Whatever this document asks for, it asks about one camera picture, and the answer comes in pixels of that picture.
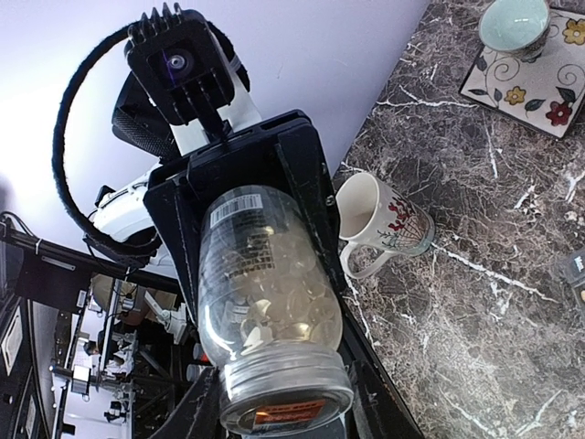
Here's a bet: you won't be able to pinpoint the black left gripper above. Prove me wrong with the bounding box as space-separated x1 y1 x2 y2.
144 111 346 320

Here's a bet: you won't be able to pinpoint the small celadon bowl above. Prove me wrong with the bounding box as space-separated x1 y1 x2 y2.
478 0 550 61

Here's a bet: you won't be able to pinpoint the beige ceramic mug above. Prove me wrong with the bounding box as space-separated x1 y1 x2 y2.
335 172 435 279

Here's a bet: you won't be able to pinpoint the square floral ceramic plate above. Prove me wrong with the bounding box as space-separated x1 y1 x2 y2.
459 7 584 139

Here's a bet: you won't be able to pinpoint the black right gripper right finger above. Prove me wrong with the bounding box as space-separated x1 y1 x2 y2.
346 360 423 439

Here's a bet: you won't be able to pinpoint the clear bottle yellow capsules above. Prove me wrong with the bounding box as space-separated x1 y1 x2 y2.
197 185 354 436

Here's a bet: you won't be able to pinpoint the clear weekly pill organizer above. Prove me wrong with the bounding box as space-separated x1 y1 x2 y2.
558 248 584 305

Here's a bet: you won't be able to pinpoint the black braided cable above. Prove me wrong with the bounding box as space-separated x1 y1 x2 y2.
52 20 250 264

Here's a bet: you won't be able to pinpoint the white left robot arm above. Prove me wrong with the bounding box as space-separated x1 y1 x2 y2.
82 107 346 313

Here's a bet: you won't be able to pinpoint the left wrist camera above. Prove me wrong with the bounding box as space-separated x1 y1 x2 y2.
124 4 235 129

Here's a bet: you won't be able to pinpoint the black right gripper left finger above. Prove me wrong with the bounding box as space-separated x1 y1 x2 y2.
159 368 220 439

